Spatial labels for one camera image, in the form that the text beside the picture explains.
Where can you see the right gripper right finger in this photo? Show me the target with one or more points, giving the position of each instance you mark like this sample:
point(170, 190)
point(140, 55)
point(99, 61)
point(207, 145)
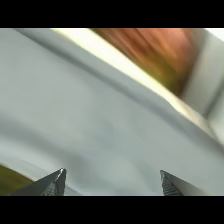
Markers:
point(173, 186)

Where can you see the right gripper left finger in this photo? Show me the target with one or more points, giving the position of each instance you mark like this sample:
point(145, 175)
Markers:
point(53, 185)

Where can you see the dark brown garment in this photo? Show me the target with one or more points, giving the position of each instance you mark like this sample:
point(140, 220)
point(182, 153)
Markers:
point(100, 126)

